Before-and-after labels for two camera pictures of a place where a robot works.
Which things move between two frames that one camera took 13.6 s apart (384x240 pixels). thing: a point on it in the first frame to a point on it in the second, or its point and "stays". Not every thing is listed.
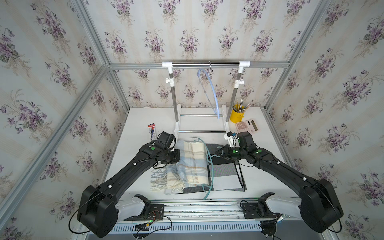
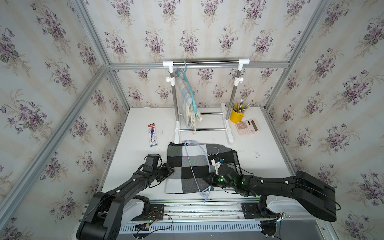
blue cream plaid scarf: (192, 169) to (189, 115)
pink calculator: (246, 125) stays
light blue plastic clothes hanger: (208, 74) to (204, 195)
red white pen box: (152, 128) stays
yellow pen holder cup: (237, 114) stays
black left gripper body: (173, 157) to (163, 173)
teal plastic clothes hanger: (213, 164) to (180, 73)
